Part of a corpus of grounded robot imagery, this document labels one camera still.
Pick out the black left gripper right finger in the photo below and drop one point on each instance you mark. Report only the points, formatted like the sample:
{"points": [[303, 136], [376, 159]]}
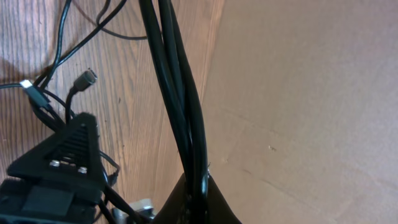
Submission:
{"points": [[219, 212]]}

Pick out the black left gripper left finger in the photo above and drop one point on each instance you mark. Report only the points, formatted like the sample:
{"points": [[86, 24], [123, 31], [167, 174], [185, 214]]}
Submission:
{"points": [[175, 209]]}

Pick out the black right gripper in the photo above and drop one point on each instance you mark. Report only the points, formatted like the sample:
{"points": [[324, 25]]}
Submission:
{"points": [[71, 159]]}

